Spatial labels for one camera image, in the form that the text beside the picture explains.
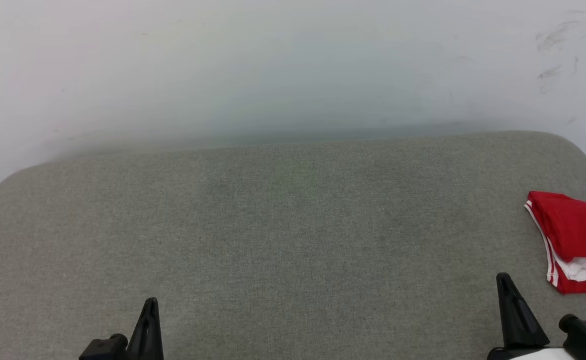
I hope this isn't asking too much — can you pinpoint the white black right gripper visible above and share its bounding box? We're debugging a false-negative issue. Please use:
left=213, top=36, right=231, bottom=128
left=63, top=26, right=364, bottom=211
left=487, top=272, right=586, bottom=360

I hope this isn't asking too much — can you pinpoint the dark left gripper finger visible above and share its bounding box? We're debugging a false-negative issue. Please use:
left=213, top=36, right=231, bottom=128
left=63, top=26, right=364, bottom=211
left=127, top=297, right=165, bottom=360
left=78, top=333, right=129, bottom=360

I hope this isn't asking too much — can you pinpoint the red basketball jersey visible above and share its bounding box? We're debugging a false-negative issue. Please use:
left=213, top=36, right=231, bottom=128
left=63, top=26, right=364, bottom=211
left=524, top=190, right=586, bottom=295

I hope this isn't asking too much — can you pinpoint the grey fabric sofa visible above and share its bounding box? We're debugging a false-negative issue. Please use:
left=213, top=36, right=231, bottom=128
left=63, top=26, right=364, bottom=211
left=0, top=130, right=586, bottom=360

